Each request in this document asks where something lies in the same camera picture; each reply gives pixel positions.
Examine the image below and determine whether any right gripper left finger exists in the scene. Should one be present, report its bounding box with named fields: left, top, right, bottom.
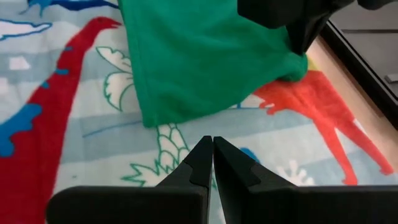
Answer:
left=45, top=135, right=214, bottom=224

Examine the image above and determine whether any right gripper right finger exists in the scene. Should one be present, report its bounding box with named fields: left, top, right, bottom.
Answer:
left=213, top=136, right=398, bottom=224

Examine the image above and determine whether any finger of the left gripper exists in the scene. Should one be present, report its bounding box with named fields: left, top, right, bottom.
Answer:
left=287, top=12, right=333, bottom=57

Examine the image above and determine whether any dinosaur print towel green back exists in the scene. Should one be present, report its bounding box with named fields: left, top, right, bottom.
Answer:
left=0, top=0, right=397, bottom=224

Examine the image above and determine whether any black aluminium rig frame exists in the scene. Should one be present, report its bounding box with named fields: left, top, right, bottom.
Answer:
left=320, top=21, right=398, bottom=128

